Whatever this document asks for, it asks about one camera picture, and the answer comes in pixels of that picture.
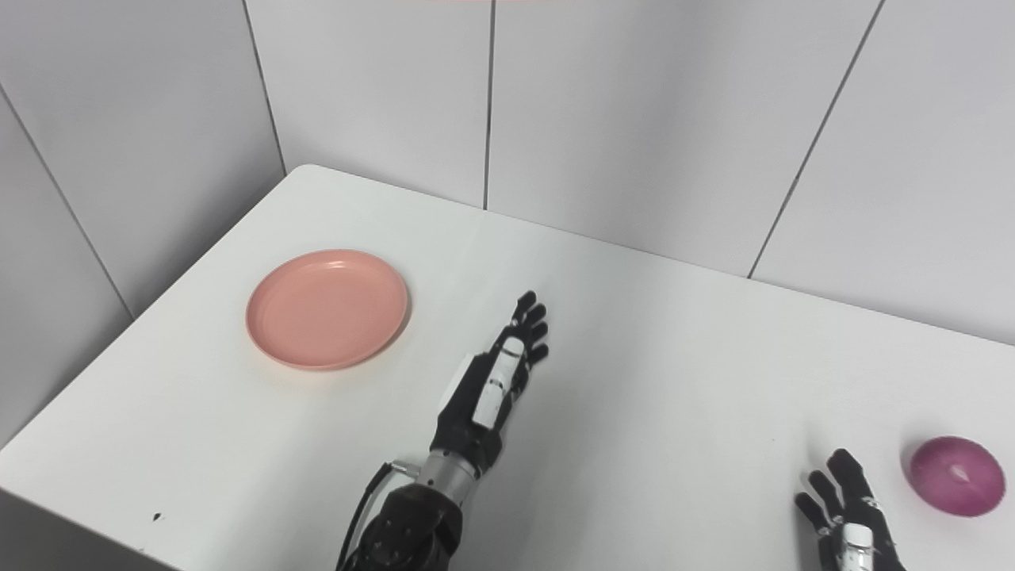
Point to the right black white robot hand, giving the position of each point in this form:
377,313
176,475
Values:
852,523

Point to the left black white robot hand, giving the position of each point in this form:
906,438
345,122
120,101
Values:
476,412

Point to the purple red onion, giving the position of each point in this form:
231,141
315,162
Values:
955,476

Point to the pink round plate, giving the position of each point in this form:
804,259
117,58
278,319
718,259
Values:
327,309

